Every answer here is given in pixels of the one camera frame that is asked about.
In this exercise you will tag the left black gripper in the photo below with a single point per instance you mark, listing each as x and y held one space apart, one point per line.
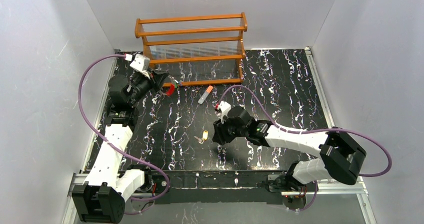
157 77

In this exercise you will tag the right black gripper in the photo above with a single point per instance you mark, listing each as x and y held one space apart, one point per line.
219 134

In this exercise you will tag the red white keyring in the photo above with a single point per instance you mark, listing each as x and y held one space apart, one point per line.
172 88

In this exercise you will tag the pink metal key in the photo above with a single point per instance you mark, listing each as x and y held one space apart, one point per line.
199 140

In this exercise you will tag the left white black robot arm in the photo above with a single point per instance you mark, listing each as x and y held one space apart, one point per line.
116 175

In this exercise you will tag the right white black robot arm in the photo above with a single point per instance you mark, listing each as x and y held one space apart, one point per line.
336 154

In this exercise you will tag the orange grey marker pen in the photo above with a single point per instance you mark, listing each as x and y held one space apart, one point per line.
205 94

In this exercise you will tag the wooden three-tier shelf rack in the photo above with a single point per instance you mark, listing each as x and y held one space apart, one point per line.
199 50

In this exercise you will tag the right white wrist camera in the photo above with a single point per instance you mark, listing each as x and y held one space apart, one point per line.
222 110

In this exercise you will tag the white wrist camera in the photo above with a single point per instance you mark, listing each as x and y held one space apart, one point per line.
141 63
222 110

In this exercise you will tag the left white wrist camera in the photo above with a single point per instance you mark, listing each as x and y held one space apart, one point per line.
141 63

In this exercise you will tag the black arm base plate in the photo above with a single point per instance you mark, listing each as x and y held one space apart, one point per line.
230 187

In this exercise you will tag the aluminium front frame rail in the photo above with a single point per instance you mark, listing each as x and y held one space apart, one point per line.
332 203

